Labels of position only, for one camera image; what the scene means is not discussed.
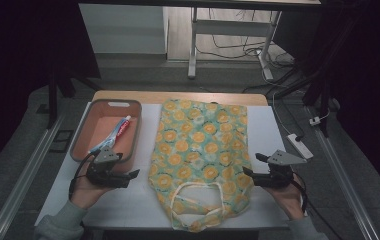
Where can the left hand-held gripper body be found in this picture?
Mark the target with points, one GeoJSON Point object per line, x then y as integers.
{"type": "Point", "coordinates": [106, 170]}

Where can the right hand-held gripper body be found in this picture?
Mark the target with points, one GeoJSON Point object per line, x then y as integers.
{"type": "Point", "coordinates": [278, 170]}

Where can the toothpaste tube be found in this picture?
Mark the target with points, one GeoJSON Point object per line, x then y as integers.
{"type": "Point", "coordinates": [118, 131]}

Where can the pink plastic basket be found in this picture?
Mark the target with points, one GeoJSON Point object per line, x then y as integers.
{"type": "Point", "coordinates": [108, 128]}

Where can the orange print fabric tote bag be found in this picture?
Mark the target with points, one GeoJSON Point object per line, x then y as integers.
{"type": "Point", "coordinates": [198, 140]}

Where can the person's left hand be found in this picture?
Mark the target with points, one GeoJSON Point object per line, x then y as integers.
{"type": "Point", "coordinates": [86, 193]}

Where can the person's right hand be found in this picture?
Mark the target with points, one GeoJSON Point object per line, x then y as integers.
{"type": "Point", "coordinates": [286, 200]}

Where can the white table mat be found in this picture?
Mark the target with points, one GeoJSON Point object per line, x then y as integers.
{"type": "Point", "coordinates": [264, 133]}

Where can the white power strip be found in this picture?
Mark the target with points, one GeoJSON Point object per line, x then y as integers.
{"type": "Point", "coordinates": [299, 146]}

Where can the small white plug adapter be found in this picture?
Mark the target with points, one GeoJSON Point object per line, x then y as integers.
{"type": "Point", "coordinates": [314, 121]}

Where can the black metal stand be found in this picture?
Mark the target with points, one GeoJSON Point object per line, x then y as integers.
{"type": "Point", "coordinates": [323, 100]}
{"type": "Point", "coordinates": [53, 100]}

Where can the aluminium floor rail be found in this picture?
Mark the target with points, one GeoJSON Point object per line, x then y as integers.
{"type": "Point", "coordinates": [24, 176]}
{"type": "Point", "coordinates": [344, 180]}

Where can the white metal desk frame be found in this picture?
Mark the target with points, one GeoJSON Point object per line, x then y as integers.
{"type": "Point", "coordinates": [231, 27]}

